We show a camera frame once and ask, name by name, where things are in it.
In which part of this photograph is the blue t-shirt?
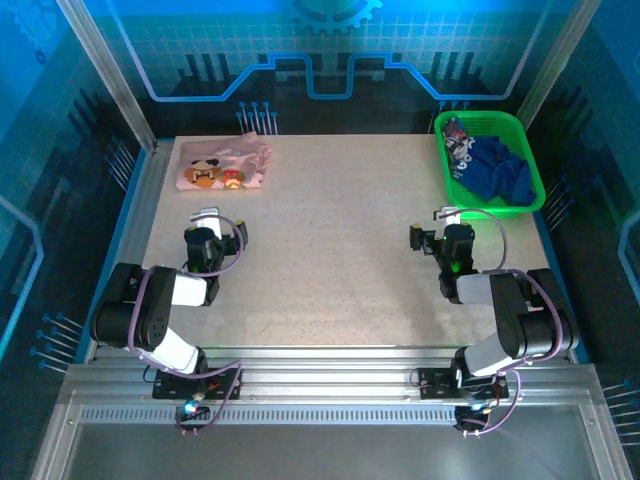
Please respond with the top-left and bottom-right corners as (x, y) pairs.
(442, 118), (536, 206)

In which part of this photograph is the pink pixel-print t-shirt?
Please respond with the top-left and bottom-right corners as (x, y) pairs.
(174, 133), (274, 193)

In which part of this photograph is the green plastic basket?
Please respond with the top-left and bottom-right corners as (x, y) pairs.
(433, 110), (547, 220)

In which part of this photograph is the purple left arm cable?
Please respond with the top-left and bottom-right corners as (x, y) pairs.
(130, 214), (247, 437)

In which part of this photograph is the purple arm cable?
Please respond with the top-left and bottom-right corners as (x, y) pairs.
(130, 214), (247, 437)
(459, 208), (569, 437)

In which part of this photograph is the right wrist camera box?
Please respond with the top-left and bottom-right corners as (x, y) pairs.
(432, 205), (464, 226)

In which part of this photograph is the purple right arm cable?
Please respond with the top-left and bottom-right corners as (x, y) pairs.
(459, 208), (569, 437)

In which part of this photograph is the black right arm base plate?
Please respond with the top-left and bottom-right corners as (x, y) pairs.
(416, 367), (510, 401)

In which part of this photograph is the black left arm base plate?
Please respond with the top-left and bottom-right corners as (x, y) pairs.
(152, 362), (245, 401)

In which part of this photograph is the aluminium frame rail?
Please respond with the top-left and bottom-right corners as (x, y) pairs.
(29, 344), (634, 480)

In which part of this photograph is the aluminium frame post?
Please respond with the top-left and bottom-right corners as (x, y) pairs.
(54, 0), (160, 154)
(514, 0), (604, 134)

